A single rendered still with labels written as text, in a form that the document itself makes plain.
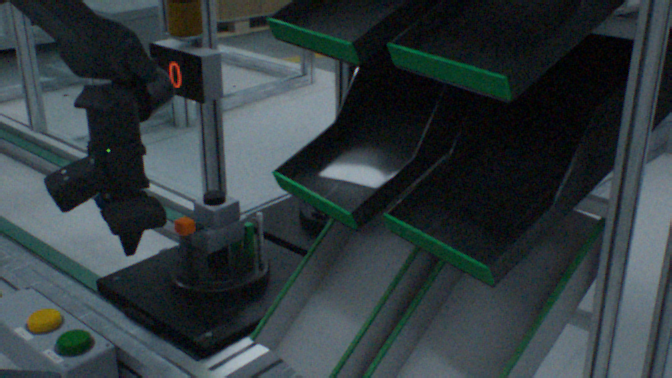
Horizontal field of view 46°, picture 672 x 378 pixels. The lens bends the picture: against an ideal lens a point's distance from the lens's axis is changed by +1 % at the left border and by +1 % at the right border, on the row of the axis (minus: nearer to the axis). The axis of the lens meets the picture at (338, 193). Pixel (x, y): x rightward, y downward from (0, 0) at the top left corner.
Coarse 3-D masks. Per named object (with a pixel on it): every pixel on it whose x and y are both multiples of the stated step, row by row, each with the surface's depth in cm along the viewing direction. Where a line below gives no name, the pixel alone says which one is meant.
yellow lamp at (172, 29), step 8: (200, 0) 116; (168, 8) 115; (176, 8) 114; (184, 8) 114; (192, 8) 115; (200, 8) 116; (168, 16) 116; (176, 16) 115; (184, 16) 115; (192, 16) 115; (200, 16) 116; (168, 24) 116; (176, 24) 115; (184, 24) 115; (192, 24) 116; (200, 24) 117; (176, 32) 116; (184, 32) 116; (192, 32) 116; (200, 32) 117
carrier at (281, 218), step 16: (272, 208) 130; (288, 208) 130; (304, 208) 126; (256, 224) 125; (272, 224) 125; (288, 224) 125; (304, 224) 124; (320, 224) 121; (272, 240) 122; (288, 240) 120; (304, 240) 120; (304, 256) 118
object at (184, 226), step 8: (184, 216) 104; (176, 224) 102; (184, 224) 102; (192, 224) 103; (200, 224) 105; (184, 232) 102; (192, 232) 103; (184, 240) 103; (184, 248) 104; (192, 248) 104; (184, 256) 104; (192, 256) 105; (184, 264) 105; (192, 264) 105; (184, 272) 105
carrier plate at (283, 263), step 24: (264, 240) 120; (144, 264) 114; (288, 264) 114; (120, 288) 108; (144, 288) 108; (168, 288) 108; (264, 288) 108; (144, 312) 103; (168, 312) 102; (192, 312) 102; (216, 312) 102; (240, 312) 102; (264, 312) 102; (168, 336) 100; (192, 336) 97; (216, 336) 97; (240, 336) 99
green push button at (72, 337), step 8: (64, 336) 97; (72, 336) 97; (80, 336) 97; (88, 336) 97; (64, 344) 96; (72, 344) 96; (80, 344) 96; (88, 344) 97; (64, 352) 95; (72, 352) 95
